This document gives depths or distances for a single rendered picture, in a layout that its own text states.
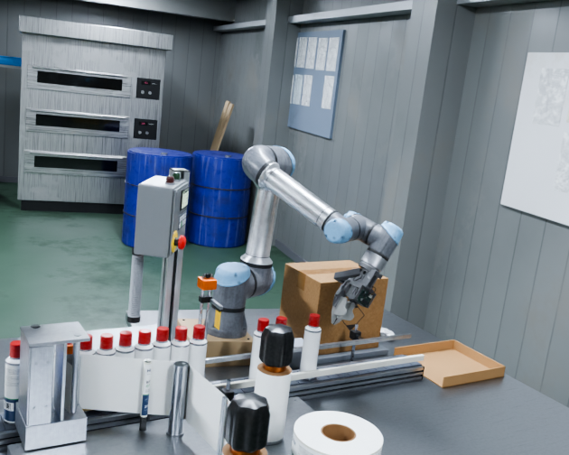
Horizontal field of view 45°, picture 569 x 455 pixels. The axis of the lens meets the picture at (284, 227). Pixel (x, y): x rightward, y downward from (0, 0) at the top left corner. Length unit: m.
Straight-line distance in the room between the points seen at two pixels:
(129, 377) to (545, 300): 2.63
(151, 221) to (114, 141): 6.42
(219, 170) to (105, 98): 1.84
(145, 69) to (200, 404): 6.73
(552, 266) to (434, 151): 1.16
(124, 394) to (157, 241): 0.39
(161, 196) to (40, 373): 0.52
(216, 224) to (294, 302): 4.65
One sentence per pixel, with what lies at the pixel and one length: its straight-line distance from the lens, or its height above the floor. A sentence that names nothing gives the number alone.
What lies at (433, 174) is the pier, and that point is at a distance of 4.56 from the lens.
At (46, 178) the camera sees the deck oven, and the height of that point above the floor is 0.39.
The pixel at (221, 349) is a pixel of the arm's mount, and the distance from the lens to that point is 2.29.
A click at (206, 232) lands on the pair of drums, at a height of 0.15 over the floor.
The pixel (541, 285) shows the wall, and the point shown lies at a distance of 3.93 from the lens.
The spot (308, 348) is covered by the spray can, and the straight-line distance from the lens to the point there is 2.13.
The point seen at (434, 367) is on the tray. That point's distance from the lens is 2.55.
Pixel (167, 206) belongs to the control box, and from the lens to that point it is 1.79.
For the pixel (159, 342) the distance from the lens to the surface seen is 1.90.
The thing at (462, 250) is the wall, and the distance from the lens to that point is 4.47.
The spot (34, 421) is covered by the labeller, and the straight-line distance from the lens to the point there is 1.72.
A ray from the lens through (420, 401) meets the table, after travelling 2.28.
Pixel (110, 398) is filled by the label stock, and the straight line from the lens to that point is 1.81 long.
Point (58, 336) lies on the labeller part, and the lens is 1.67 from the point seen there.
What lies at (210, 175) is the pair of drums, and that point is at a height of 0.75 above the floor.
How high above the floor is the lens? 1.78
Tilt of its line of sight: 12 degrees down
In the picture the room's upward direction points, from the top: 7 degrees clockwise
